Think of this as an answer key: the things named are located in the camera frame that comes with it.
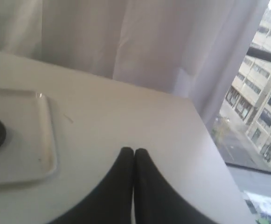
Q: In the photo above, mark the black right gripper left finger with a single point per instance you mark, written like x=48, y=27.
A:
x=110, y=202

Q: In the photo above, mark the white curtain backdrop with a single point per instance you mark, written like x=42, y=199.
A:
x=189, y=48

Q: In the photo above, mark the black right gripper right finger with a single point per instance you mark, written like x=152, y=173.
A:
x=155, y=200

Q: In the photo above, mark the beige building outside window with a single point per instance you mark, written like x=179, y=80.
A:
x=242, y=129

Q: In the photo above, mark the white rectangular plastic tray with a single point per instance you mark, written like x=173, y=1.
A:
x=28, y=153

